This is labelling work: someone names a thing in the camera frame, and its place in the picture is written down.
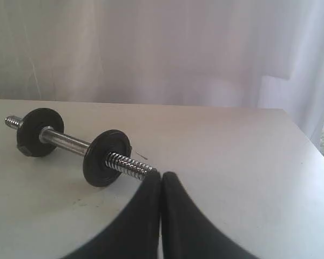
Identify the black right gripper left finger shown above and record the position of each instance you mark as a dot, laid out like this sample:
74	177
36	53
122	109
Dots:
134	233

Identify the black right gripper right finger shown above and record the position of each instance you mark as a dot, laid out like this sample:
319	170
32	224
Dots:
186	232

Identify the chrome dumbbell bar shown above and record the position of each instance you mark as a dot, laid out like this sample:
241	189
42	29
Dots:
120	163

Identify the black weight plate end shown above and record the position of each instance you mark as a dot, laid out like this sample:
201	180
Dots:
28	142

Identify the white curtain backdrop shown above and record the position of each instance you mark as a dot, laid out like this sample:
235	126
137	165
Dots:
266	54

